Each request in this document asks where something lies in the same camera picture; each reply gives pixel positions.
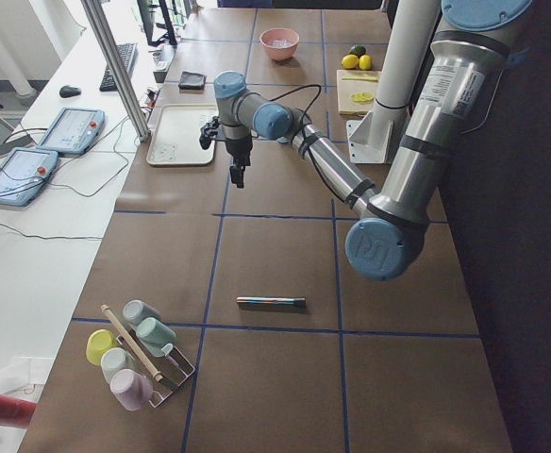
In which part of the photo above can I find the mint green cup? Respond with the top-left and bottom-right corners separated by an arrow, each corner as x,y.
136,317 -> 176,357

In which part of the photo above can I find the yellow lemon far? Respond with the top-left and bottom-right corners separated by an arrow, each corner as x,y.
358,54 -> 373,71

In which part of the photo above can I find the cream bear tray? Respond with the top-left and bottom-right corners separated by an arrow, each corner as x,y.
146,103 -> 218,167

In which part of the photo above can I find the black monitor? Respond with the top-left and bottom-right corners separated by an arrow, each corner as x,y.
136,0 -> 177,47

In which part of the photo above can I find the white-grey cup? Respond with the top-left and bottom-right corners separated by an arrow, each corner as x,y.
100,347 -> 137,384

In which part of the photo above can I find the black computer mouse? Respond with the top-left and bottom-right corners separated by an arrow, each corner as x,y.
58,85 -> 81,98

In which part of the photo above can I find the pink bowl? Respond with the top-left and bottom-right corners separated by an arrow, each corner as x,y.
259,28 -> 300,61

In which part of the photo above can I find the grey folded cloth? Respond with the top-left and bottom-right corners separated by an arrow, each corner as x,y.
178,71 -> 207,91

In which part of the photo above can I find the aluminium frame post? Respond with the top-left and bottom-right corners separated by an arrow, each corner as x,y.
81,0 -> 151,143

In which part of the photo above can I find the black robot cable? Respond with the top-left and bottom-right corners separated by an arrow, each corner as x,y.
265,83 -> 352,204

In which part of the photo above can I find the pink cup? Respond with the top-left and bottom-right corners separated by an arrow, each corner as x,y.
109,369 -> 153,411

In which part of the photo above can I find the blue teach pendant far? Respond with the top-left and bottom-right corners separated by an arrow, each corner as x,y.
37,108 -> 105,155

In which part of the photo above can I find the grey-green cup top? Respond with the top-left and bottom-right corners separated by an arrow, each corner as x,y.
122,299 -> 161,327

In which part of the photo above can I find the black keyboard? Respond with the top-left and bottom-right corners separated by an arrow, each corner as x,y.
98,42 -> 139,92

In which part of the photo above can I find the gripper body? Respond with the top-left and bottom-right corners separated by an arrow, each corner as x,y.
225,137 -> 252,166

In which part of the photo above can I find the blue teach pendant near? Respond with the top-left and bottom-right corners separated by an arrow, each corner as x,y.
0,147 -> 59,207

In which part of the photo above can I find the orange electronics board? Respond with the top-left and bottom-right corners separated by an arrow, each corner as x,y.
144,89 -> 159,108

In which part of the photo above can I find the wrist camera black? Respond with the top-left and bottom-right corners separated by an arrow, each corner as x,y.
199,116 -> 220,150

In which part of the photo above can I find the blue teach pendant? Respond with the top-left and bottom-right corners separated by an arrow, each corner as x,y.
37,108 -> 105,155
0,147 -> 59,207

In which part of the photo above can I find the red cylinder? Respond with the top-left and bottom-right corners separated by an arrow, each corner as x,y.
0,394 -> 37,428

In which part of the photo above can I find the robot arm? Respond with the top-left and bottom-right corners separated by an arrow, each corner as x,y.
199,1 -> 532,280

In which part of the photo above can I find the yellow lemon near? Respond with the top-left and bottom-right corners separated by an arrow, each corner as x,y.
341,54 -> 359,70

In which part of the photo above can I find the wooden cutting board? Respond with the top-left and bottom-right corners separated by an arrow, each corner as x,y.
336,70 -> 381,115

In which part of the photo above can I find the white rack peg cap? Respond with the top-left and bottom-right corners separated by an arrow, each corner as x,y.
161,344 -> 174,356

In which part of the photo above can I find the yellow lemon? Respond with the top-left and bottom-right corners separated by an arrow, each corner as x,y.
341,54 -> 359,70
358,54 -> 373,71

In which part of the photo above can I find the steel muddler black tip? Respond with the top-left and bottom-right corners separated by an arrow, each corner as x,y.
236,296 -> 307,312

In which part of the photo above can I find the yellow cup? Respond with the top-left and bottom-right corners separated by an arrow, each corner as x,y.
85,329 -> 117,366

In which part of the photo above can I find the white wire cup rack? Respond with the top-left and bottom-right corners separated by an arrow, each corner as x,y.
127,331 -> 195,409

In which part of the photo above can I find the green lime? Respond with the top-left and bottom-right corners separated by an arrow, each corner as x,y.
348,44 -> 366,58

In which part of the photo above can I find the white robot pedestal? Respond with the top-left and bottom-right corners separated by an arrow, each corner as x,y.
346,0 -> 441,164

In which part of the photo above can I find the ice cubes pile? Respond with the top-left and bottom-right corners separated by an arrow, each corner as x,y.
269,39 -> 292,49

